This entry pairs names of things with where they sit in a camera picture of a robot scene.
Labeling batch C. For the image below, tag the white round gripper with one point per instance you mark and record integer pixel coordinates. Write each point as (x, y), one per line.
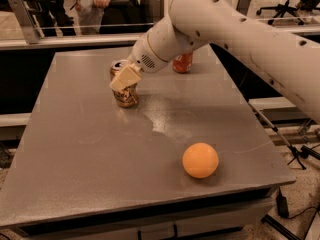
(144, 56)

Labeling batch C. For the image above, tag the dented orange soda can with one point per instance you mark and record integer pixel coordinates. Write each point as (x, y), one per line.
(128, 97)

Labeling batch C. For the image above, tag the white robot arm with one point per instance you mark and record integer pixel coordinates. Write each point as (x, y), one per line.
(290, 64)

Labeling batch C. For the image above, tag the red cola can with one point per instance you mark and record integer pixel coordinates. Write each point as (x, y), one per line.
(182, 63)

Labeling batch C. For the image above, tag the person in background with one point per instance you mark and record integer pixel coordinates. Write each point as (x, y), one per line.
(90, 14)

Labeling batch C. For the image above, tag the orange ball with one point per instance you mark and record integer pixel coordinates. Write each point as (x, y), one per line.
(200, 160)

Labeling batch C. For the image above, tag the grey table drawer front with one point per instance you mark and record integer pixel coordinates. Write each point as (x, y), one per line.
(165, 222)

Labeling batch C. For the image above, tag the black office chair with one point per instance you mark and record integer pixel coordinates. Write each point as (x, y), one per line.
(301, 10)

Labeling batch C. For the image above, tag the black tripod stand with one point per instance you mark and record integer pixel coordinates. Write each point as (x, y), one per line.
(303, 153)

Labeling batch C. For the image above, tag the black power adapter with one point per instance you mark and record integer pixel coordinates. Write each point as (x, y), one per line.
(282, 206)

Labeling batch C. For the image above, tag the middle metal barrier bracket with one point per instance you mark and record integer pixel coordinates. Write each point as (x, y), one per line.
(157, 10)

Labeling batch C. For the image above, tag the metal barrier bracket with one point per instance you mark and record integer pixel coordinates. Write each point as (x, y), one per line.
(157, 10)
(243, 6)
(25, 21)

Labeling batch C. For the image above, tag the left metal barrier bracket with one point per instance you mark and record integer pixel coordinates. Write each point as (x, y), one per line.
(25, 21)

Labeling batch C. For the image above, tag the right metal barrier bracket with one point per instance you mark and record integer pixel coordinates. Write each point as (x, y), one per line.
(243, 6)

